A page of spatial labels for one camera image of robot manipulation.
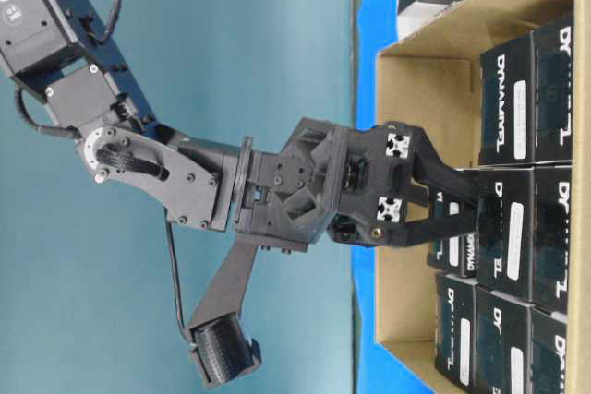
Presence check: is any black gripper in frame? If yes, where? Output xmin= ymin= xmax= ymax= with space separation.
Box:
xmin=234 ymin=118 xmax=478 ymax=250

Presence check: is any black dynamixel box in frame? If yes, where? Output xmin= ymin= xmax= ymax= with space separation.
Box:
xmin=474 ymin=286 xmax=533 ymax=394
xmin=479 ymin=33 xmax=535 ymax=166
xmin=533 ymin=166 xmax=572 ymax=314
xmin=531 ymin=307 xmax=567 ymax=394
xmin=477 ymin=168 xmax=535 ymax=301
xmin=427 ymin=191 xmax=477 ymax=278
xmin=435 ymin=272 xmax=476 ymax=392
xmin=533 ymin=12 xmax=574 ymax=163

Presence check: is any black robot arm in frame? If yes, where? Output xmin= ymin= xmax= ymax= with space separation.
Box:
xmin=1 ymin=0 xmax=478 ymax=254

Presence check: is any brown cardboard box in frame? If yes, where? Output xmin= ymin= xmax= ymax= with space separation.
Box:
xmin=374 ymin=0 xmax=590 ymax=393

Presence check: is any blue table mat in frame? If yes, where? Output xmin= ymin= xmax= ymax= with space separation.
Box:
xmin=351 ymin=0 xmax=430 ymax=393

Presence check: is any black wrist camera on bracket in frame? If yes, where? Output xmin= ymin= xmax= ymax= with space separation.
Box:
xmin=187 ymin=234 xmax=261 ymax=388

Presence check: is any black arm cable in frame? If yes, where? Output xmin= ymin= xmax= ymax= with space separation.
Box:
xmin=163 ymin=221 xmax=198 ymax=349

